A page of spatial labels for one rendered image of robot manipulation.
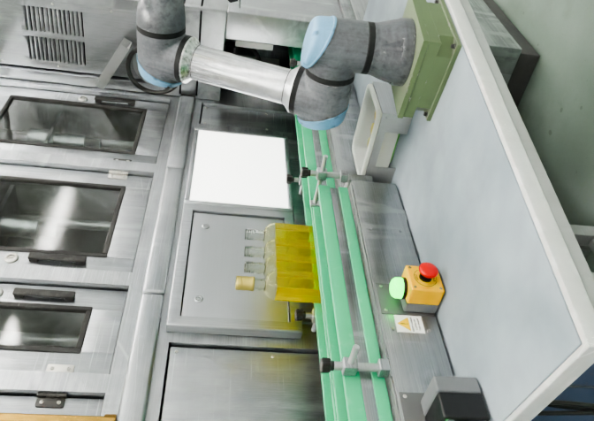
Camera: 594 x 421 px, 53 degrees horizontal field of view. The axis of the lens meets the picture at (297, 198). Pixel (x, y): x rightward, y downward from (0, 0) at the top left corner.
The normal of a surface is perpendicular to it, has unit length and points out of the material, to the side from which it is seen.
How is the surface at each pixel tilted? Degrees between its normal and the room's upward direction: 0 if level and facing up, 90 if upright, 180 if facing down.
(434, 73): 90
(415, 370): 90
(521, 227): 0
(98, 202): 90
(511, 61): 90
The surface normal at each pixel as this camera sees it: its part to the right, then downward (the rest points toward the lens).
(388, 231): 0.15, -0.77
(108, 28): 0.05, 0.63
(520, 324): -0.99, -0.09
